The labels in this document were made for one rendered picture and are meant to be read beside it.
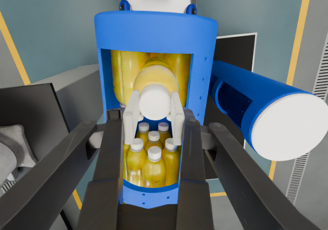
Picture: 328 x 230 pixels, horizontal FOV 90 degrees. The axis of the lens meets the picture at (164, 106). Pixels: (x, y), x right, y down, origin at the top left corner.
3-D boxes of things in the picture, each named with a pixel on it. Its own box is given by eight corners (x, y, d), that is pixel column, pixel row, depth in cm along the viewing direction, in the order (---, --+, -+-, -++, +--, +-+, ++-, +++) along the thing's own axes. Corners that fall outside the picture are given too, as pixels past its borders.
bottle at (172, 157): (174, 200, 55) (178, 156, 48) (154, 193, 57) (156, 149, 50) (180, 185, 61) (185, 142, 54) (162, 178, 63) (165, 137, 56)
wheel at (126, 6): (123, 18, 49) (130, 19, 50) (125, 1, 46) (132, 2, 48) (117, 14, 51) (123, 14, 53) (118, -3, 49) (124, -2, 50)
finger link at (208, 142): (186, 134, 12) (226, 135, 12) (179, 108, 17) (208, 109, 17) (184, 151, 13) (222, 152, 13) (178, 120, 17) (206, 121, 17)
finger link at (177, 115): (175, 115, 13) (185, 115, 13) (171, 90, 20) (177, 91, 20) (173, 146, 15) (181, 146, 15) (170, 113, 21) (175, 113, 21)
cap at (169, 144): (174, 151, 49) (175, 146, 49) (163, 148, 51) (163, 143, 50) (178, 144, 53) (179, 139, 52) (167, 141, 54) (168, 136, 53)
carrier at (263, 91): (219, 52, 133) (191, 75, 140) (312, 74, 53) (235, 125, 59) (236, 79, 142) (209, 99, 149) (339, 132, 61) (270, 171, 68)
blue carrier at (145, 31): (123, 212, 85) (112, 289, 58) (110, 21, 51) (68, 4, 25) (178, 209, 87) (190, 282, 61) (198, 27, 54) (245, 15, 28)
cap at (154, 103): (133, 98, 21) (131, 103, 19) (157, 78, 20) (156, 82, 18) (153, 119, 22) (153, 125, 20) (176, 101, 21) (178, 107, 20)
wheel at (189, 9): (185, 22, 51) (191, 22, 50) (184, 5, 48) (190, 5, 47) (192, 18, 54) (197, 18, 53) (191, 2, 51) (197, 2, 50)
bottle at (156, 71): (135, 70, 38) (115, 97, 21) (158, 50, 36) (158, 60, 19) (155, 93, 40) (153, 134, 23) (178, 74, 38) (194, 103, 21)
